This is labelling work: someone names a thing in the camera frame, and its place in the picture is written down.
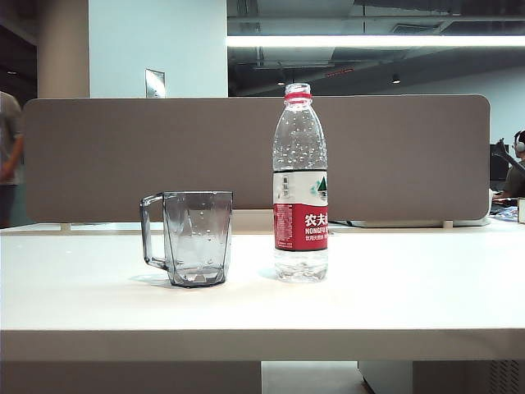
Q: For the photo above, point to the beige table support panel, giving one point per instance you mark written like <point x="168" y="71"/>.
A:
<point x="123" y="377"/>

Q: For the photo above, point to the long white ceiling light strip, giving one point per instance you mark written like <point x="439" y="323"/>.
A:
<point x="369" y="40"/>

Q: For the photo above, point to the standing person in grey shirt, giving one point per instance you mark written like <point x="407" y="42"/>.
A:
<point x="9" y="139"/>

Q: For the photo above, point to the seated person in dark shirt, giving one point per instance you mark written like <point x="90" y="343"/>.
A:
<point x="516" y="180"/>

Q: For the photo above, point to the brown fabric desk divider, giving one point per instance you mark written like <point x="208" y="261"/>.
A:
<point x="123" y="156"/>

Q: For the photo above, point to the white over-ear headphones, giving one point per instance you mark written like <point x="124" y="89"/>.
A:
<point x="519" y="144"/>

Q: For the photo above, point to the clear water bottle red label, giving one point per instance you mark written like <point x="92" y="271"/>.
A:
<point x="301" y="230"/>

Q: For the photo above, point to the round black ceiling lamp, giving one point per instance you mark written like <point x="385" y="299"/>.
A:
<point x="395" y="79"/>

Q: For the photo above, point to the silver wall plate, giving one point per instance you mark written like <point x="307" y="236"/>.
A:
<point x="155" y="83"/>

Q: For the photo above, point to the grey transparent plastic mug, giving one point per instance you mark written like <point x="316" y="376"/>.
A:
<point x="197" y="246"/>

